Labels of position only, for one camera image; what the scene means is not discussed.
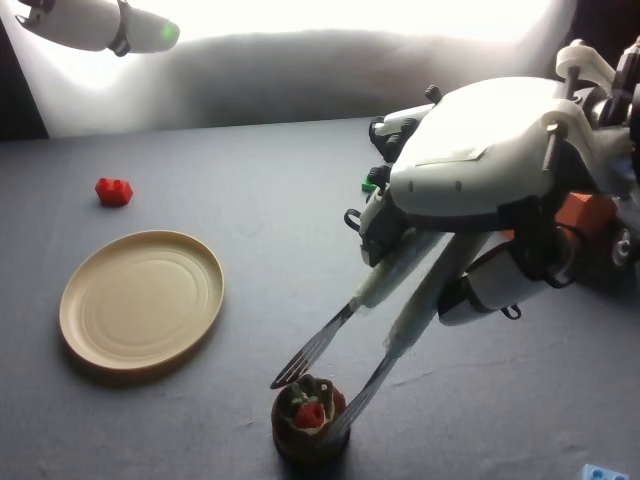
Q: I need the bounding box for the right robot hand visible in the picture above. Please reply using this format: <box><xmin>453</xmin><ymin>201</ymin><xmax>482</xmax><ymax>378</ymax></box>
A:
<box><xmin>344</xmin><ymin>77</ymin><xmax>576</xmax><ymax>327</ymax></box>

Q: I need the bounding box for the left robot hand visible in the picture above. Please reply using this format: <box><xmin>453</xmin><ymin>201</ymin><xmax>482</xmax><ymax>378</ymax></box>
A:
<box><xmin>14</xmin><ymin>0</ymin><xmax>180</xmax><ymax>57</ymax></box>

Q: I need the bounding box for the toy chocolate cake with raspberry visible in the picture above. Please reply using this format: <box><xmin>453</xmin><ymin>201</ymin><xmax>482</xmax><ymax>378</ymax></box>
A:
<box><xmin>271</xmin><ymin>373</ymin><xmax>347</xmax><ymax>459</ymax></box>

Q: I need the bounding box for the beige round plate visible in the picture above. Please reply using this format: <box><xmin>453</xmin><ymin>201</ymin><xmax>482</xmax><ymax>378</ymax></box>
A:
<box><xmin>59</xmin><ymin>229</ymin><xmax>225</xmax><ymax>385</ymax></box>

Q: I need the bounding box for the orange foam block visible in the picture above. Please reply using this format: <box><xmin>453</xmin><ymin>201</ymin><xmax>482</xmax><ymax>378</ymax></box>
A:
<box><xmin>499</xmin><ymin>191</ymin><xmax>617</xmax><ymax>244</ymax></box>

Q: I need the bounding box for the red toy brick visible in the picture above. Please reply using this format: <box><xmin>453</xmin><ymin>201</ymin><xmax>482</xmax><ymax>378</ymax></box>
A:
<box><xmin>94</xmin><ymin>177</ymin><xmax>134</xmax><ymax>207</ymax></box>

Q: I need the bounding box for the grey table cloth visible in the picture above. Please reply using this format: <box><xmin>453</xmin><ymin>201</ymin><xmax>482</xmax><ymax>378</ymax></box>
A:
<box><xmin>0</xmin><ymin>117</ymin><xmax>640</xmax><ymax>480</ymax></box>

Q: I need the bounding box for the blue toy brick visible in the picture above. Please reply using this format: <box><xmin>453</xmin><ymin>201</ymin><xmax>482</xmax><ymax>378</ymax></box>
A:
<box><xmin>582</xmin><ymin>463</ymin><xmax>629</xmax><ymax>480</ymax></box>

